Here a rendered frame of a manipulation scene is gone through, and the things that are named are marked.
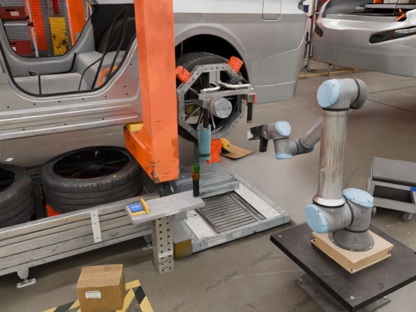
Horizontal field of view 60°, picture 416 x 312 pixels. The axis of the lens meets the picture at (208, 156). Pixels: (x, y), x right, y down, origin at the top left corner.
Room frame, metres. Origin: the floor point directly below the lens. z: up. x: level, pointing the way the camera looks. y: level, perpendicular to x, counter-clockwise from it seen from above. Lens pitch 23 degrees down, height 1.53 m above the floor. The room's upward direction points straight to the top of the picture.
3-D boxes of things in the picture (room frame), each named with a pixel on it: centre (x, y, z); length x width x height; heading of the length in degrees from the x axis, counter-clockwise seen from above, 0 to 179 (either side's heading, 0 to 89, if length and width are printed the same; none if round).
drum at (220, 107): (2.47, -0.06, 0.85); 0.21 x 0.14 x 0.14; 27
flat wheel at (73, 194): (2.26, 0.79, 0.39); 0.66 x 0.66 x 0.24
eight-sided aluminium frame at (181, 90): (2.54, -0.03, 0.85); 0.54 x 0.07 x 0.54; 117
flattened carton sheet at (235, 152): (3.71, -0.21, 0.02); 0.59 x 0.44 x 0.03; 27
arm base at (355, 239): (1.59, -0.76, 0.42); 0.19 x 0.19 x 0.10
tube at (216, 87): (2.38, 0.00, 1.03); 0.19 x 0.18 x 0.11; 27
